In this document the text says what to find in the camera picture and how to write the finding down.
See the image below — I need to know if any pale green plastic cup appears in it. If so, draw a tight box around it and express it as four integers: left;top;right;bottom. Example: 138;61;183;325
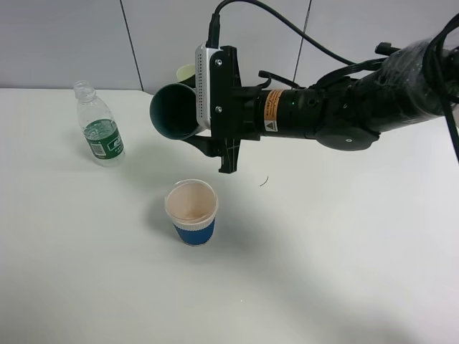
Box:
176;64;195;82

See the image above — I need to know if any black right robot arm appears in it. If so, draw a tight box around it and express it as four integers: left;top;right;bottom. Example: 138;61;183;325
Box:
187;41;458;173

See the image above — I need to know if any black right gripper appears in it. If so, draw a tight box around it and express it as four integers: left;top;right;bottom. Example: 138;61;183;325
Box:
186;46;264;174

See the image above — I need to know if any blue sleeved glass cup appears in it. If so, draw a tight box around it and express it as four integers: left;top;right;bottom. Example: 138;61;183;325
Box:
164;179;219;246

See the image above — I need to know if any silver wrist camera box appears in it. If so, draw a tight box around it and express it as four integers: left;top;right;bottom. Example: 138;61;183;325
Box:
195;44;219;130

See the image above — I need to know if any teal plastic cup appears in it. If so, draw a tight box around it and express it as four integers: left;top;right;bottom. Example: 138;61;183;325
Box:
150;83;204;140

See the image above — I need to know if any clear plastic water bottle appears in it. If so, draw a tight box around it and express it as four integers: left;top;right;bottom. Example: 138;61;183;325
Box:
73;80;125;167

